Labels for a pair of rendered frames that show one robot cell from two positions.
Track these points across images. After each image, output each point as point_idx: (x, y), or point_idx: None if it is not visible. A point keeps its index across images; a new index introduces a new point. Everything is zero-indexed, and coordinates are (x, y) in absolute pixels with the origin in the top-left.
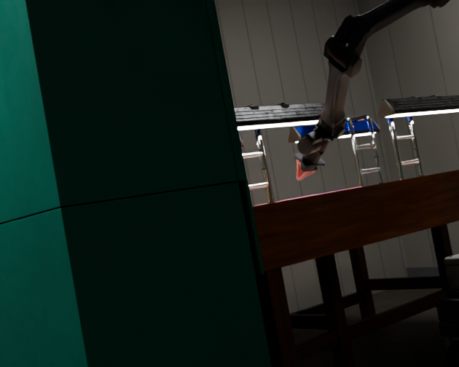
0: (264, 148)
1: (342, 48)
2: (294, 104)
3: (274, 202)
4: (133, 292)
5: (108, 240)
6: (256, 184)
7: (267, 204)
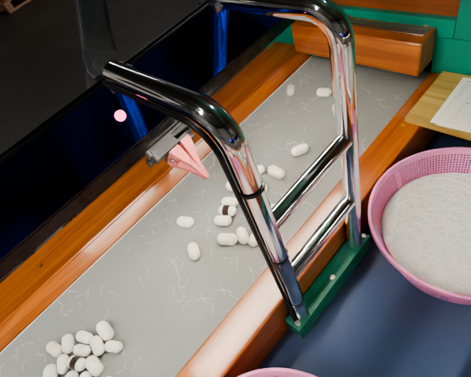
0: (251, 230)
1: None
2: (66, 105)
3: (249, 78)
4: None
5: None
6: (311, 235)
7: (253, 60)
